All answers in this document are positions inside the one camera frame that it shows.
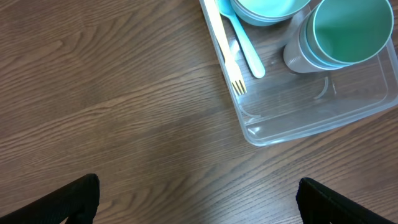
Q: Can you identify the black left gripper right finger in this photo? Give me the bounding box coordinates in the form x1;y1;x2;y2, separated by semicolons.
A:
296;177;394;224

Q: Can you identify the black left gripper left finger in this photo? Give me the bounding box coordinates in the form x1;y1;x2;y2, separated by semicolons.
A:
1;174;100;224

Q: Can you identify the pink plastic cup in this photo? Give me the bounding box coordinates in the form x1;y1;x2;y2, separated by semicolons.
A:
283;15;328;73

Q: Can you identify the blue plastic cup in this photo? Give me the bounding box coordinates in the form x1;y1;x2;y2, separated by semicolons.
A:
299;15;345;70

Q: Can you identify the green plastic cup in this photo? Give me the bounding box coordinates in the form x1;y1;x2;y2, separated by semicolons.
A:
307;0;394;65

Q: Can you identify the green plastic bowl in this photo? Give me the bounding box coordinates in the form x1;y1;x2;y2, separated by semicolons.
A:
230;0;310;27

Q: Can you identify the light blue plastic fork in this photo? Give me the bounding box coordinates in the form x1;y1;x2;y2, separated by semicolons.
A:
216;0;266;78

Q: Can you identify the yellow plastic fork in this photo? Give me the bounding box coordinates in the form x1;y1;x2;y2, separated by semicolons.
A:
204;0;247;95

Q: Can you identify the clear plastic container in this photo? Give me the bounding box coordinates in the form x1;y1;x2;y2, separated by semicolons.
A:
201;1;397;146

